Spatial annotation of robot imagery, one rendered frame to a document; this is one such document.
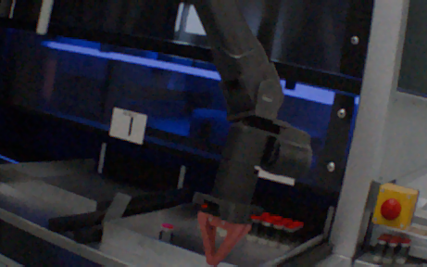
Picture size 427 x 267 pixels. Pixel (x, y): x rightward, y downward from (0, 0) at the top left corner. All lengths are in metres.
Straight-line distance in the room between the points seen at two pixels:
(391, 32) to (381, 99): 0.13
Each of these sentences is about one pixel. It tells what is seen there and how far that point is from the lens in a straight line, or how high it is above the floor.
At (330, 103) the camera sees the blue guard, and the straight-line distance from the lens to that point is 1.31.
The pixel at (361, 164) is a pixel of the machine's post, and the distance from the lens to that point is 1.30.
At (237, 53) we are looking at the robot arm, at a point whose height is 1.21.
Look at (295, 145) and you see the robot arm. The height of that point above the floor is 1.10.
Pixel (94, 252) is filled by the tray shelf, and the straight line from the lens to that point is 1.08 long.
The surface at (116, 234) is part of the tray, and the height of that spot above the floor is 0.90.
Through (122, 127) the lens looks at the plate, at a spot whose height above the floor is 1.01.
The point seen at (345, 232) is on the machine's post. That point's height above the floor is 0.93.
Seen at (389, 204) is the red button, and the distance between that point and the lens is 1.25.
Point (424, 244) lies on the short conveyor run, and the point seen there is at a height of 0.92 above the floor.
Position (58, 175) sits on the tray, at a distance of 1.55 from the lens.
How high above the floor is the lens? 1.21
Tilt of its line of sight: 7 degrees down
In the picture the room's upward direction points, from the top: 11 degrees clockwise
